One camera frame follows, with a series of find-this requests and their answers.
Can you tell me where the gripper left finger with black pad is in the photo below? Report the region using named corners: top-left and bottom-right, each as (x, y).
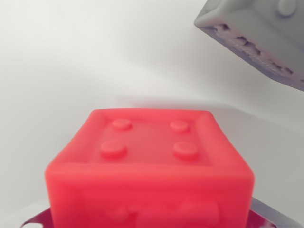
top-left (22, 206), bottom-right (57, 228)

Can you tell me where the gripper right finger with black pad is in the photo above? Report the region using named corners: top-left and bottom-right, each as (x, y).
top-left (248, 197), bottom-right (304, 228)

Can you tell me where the red studded cube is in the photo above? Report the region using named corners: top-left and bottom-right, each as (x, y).
top-left (44, 108), bottom-right (255, 228)

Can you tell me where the grey studded cube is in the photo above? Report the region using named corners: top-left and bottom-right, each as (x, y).
top-left (193, 0), bottom-right (304, 92)

